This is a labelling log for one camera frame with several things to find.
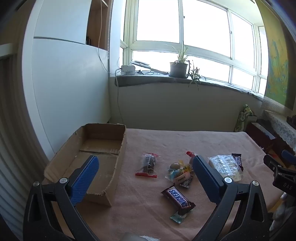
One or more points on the white lace cloth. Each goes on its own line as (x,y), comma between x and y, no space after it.
(282,127)

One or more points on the green printed bag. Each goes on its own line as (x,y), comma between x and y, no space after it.
(245,118)

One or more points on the small hanging plant shoot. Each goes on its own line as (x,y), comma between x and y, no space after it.
(194,75)

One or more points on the yellow candy packet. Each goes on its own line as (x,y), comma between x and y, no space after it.
(185,167)

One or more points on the white cupboard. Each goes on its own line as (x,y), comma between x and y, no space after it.
(67,88)

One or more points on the clear packed brown egg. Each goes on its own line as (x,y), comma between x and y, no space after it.
(174,166)

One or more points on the wall poster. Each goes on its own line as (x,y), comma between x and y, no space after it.
(277,58)

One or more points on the wooden shelf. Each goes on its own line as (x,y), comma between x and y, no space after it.
(94,23)

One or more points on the person's right hand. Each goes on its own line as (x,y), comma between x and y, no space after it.
(278,215)

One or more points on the green spider plant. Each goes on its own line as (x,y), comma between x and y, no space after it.
(181,55)

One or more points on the small colourful candy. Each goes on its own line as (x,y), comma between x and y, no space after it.
(173,173)

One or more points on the clear bag of dark snacks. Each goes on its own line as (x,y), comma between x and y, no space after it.
(148,163)

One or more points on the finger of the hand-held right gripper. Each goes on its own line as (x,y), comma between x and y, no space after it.
(271,162)
(289,155)

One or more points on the grey windowsill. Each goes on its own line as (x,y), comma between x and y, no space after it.
(150,80)

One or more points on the black and white candy packet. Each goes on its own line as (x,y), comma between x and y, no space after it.
(185,183)

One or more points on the grey plant pot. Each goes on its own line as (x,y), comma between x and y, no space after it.
(178,69)

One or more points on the large brown chocolate bar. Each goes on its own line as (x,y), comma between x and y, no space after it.
(178,197)

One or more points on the clear cracker pack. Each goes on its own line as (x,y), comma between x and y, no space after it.
(225,166)

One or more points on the cardboard box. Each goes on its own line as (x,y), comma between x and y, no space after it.
(99,148)

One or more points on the teal candy wrapper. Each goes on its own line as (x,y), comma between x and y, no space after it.
(179,217)

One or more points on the white ribbed panel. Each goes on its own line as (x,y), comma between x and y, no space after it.
(18,185)

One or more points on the dark flat device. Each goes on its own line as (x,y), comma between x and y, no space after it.
(148,66)

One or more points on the small brown chocolate bar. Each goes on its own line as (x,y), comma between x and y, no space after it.
(237,160)

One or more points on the white window frame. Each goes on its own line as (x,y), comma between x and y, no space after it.
(181,45)

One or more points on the brown wooden cabinet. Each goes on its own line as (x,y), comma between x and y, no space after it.
(259,136)

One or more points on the red top clear packet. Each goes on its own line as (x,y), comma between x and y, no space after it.
(190,155)

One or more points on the white power box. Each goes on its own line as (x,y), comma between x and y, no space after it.
(128,70)

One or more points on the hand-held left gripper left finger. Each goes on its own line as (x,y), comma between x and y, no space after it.
(85,180)

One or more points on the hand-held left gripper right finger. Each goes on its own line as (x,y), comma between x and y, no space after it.
(205,180)

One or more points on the pink label candy packet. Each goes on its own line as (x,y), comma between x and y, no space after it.
(181,178)

